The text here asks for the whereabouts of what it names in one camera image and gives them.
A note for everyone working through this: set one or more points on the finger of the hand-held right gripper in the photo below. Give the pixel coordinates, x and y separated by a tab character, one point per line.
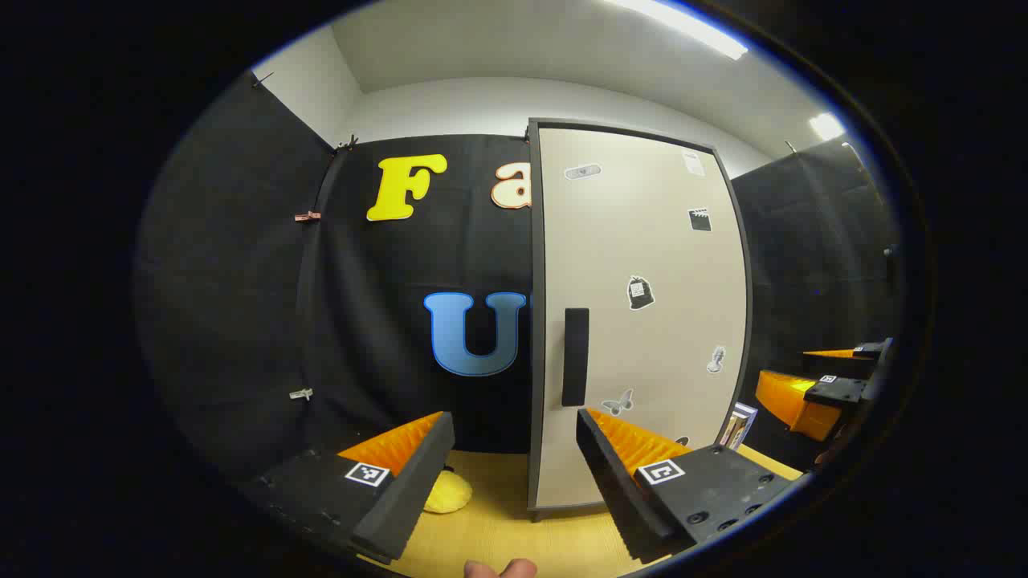
871	351
839	392

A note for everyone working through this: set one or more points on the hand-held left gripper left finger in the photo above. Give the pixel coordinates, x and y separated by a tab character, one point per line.
409	490

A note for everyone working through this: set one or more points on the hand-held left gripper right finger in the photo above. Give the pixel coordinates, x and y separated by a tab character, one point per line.
614	482

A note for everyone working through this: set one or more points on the yellow coaster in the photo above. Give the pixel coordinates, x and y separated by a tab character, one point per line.
447	491

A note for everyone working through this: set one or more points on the grey cabinet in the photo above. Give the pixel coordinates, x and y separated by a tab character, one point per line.
534	321

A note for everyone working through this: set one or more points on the beige cabinet door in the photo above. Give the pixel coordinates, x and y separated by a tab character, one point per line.
642	241

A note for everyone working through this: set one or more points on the white spine book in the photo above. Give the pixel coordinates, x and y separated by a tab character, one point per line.
736	429

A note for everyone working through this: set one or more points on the pink spine book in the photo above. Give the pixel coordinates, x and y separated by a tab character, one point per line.
727	432

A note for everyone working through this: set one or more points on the silver clip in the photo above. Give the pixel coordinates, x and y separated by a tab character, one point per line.
301	393

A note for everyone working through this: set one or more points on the small ceiling light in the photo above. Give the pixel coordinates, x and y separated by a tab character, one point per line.
826	126

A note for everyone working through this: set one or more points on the black backdrop cloth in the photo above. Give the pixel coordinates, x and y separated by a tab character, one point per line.
241	281

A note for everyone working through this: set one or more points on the copper clip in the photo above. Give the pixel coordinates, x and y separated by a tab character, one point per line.
307	216

